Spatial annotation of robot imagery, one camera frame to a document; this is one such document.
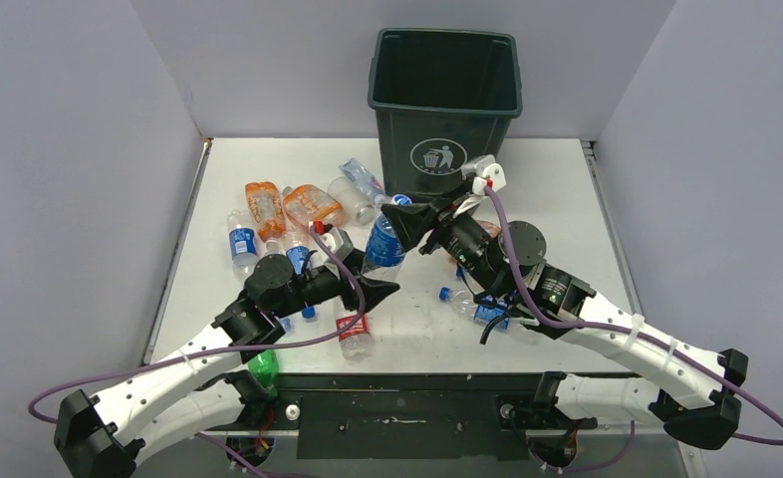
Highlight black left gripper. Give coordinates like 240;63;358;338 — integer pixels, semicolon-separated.
271;248;397;319

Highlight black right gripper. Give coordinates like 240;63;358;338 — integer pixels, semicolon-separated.
383;181;507;298

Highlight blue label bottle front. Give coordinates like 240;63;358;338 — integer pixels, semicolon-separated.
362;213;406;282

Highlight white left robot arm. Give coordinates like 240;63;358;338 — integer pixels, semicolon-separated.
54;254;400;477

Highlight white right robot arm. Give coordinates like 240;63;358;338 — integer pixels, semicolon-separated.
382;190;748;450

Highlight dark green plastic trash bin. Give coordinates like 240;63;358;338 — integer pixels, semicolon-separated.
368;28;523;200

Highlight red label bottle front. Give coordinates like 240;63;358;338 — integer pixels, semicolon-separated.
335;315;374;360

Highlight crushed clear bottle white cap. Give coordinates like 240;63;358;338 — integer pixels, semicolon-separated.
339;158;391;205

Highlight crushed orange bottle right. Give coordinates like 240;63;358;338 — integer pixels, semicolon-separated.
476;220;501;238

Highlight crushed orange bottle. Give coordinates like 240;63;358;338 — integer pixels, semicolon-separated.
476;220;501;238
244;181;286;241
282;184;348;229

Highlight blue label bottle under gripper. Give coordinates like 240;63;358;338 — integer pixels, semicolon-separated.
284;231;318;323

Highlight clear bottle blue label right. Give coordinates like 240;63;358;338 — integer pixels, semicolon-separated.
438;287;541;345

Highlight light blue water bottle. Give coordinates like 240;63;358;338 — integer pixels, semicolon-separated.
263;239;294;336

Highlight crushed orange bottle middle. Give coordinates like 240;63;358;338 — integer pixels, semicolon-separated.
282;184;348;229

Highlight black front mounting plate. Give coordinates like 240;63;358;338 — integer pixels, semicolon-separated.
218;372;632;461

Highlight green plastic bottle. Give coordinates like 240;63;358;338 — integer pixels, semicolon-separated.
247;350;280;399

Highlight blue label bottle far left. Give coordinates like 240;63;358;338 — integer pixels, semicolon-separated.
227;209;259;283

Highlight crushed orange bottle far left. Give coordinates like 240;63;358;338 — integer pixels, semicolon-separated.
244;181;286;241

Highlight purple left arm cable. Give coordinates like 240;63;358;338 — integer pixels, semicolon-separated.
27;224;368;478

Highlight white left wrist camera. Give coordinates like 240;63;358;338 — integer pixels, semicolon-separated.
310;221;355;261

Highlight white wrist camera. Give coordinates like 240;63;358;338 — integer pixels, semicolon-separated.
310;221;355;261
460;154;507;196

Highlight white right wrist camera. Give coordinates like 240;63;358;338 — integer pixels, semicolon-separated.
460;154;507;196

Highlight aluminium rail frame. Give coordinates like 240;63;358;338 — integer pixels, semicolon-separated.
579;139;701;438

